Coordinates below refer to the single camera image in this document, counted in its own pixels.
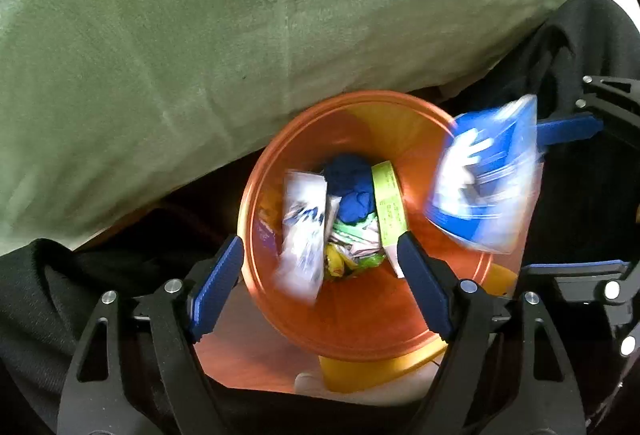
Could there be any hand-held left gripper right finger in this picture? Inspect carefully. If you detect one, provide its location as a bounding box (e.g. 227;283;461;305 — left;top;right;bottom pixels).
396;231;587;435

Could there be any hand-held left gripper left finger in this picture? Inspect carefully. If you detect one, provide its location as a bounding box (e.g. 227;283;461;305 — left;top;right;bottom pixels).
56;234;246;435

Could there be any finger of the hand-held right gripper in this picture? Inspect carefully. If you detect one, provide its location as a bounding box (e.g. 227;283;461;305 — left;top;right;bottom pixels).
520;259;640;368
536;75;640;147

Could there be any orange trash bin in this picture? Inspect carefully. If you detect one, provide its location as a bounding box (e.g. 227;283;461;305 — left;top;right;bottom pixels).
237;90;526;362

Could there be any yellow wrapper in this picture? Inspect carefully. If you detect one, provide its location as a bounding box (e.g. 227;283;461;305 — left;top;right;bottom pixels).
325;242;361;281

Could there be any green striped box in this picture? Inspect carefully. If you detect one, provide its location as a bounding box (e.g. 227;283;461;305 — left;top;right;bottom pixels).
371;160;407;278

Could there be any green snack packet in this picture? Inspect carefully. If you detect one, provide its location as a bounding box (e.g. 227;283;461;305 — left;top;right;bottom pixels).
330;212;386;266

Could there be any clear blue-print wrapper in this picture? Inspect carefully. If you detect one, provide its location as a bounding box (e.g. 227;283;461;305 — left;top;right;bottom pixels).
274;170;331;306

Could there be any blue snack packet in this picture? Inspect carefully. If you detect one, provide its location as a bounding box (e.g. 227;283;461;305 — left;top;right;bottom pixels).
424;95;543;255

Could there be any blue cloth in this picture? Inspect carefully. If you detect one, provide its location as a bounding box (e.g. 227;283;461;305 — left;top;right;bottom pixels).
321;154;377;222

